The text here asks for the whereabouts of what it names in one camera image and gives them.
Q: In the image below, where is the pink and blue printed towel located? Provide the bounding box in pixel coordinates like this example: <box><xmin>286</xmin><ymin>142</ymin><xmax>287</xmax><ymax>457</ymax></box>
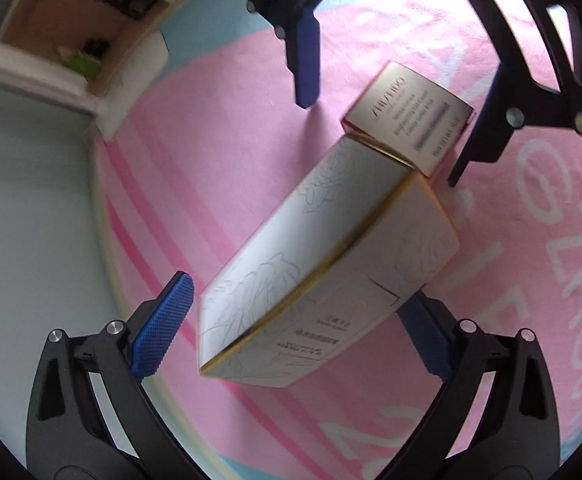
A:
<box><xmin>88</xmin><ymin>0</ymin><xmax>582</xmax><ymax>480</ymax></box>

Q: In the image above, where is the small red and white box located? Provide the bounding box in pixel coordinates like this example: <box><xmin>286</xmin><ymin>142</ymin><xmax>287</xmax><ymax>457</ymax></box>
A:
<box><xmin>340</xmin><ymin>61</ymin><xmax>475</xmax><ymax>177</ymax></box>

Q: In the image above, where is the green bottle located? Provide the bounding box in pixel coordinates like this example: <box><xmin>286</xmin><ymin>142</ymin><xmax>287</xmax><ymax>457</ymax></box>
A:
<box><xmin>67</xmin><ymin>50</ymin><xmax>102</xmax><ymax>75</ymax></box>

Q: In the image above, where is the white bookshelf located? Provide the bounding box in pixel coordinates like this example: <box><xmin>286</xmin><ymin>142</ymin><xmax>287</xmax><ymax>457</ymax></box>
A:
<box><xmin>0</xmin><ymin>0</ymin><xmax>207</xmax><ymax>117</ymax></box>

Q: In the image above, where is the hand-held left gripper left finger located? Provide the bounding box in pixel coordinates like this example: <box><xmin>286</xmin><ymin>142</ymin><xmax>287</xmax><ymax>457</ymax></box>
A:
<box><xmin>25</xmin><ymin>270</ymin><xmax>195</xmax><ymax>480</ymax></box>

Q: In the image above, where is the white box with gold edges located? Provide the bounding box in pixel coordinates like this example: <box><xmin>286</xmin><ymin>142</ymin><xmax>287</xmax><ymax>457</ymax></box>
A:
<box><xmin>197</xmin><ymin>135</ymin><xmax>461</xmax><ymax>390</ymax></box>

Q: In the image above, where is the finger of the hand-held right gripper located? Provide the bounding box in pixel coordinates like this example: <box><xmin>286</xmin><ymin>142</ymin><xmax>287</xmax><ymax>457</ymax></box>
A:
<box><xmin>441</xmin><ymin>0</ymin><xmax>582</xmax><ymax>188</ymax></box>
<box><xmin>247</xmin><ymin>0</ymin><xmax>361</xmax><ymax>109</ymax></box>

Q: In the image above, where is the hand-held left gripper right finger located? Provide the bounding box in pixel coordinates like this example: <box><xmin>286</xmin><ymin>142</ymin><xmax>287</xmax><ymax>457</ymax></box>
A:
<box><xmin>395</xmin><ymin>292</ymin><xmax>563</xmax><ymax>480</ymax></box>

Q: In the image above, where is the white foam board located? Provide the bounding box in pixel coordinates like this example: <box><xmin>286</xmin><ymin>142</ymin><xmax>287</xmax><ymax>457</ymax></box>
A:
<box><xmin>98</xmin><ymin>29</ymin><xmax>170</xmax><ymax>139</ymax></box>

